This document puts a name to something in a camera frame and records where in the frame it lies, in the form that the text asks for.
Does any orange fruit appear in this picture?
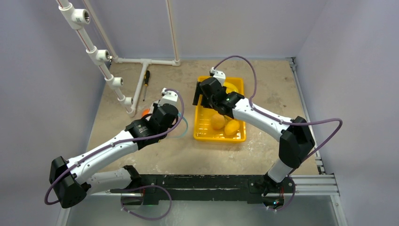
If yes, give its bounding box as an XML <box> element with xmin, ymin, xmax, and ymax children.
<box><xmin>142</xmin><ymin>108</ymin><xmax>152</xmax><ymax>118</ymax></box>

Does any yellow peach with leaf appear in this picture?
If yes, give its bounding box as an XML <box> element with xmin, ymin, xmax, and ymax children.
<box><xmin>210</xmin><ymin>113</ymin><xmax>227</xmax><ymax>130</ymax></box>

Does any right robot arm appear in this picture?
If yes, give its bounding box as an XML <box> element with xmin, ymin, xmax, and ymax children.
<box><xmin>193</xmin><ymin>77</ymin><xmax>315</xmax><ymax>192</ymax></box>

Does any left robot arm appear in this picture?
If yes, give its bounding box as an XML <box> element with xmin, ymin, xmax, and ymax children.
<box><xmin>49</xmin><ymin>104</ymin><xmax>178</xmax><ymax>209</ymax></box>

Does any yellow banana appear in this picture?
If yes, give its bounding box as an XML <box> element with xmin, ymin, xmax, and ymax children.
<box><xmin>223</xmin><ymin>81</ymin><xmax>239</xmax><ymax>94</ymax></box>

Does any small yellow mango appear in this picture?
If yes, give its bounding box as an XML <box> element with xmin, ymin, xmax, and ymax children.
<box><xmin>224</xmin><ymin>120</ymin><xmax>240</xmax><ymax>137</ymax></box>

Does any yellow plastic tray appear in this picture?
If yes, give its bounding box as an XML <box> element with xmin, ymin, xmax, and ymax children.
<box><xmin>193</xmin><ymin>75</ymin><xmax>247</xmax><ymax>143</ymax></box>

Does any black yellow screwdriver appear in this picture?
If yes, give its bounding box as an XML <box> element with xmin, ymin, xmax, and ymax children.
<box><xmin>143</xmin><ymin>70</ymin><xmax>151</xmax><ymax>101</ymax></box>

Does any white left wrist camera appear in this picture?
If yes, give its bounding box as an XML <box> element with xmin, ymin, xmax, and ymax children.
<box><xmin>158</xmin><ymin>88</ymin><xmax>179</xmax><ymax>107</ymax></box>

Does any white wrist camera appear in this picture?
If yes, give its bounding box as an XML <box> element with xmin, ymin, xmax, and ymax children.
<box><xmin>158</xmin><ymin>88</ymin><xmax>179</xmax><ymax>107</ymax></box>
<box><xmin>209</xmin><ymin>67</ymin><xmax>226</xmax><ymax>86</ymax></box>

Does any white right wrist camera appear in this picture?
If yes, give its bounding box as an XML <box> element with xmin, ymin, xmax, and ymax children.
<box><xmin>209</xmin><ymin>67</ymin><xmax>226</xmax><ymax>86</ymax></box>

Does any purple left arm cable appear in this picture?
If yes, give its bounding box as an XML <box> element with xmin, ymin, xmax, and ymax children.
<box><xmin>44</xmin><ymin>89</ymin><xmax>185</xmax><ymax>206</ymax></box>

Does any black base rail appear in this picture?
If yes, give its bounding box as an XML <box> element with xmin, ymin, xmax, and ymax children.
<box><xmin>110</xmin><ymin>166</ymin><xmax>295</xmax><ymax>209</ymax></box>

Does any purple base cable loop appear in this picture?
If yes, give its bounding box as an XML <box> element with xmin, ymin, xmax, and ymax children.
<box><xmin>120</xmin><ymin>185</ymin><xmax>173</xmax><ymax>221</ymax></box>

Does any white pvc pipe frame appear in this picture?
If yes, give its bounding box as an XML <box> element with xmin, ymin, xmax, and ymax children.
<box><xmin>57</xmin><ymin>0</ymin><xmax>181</xmax><ymax>117</ymax></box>

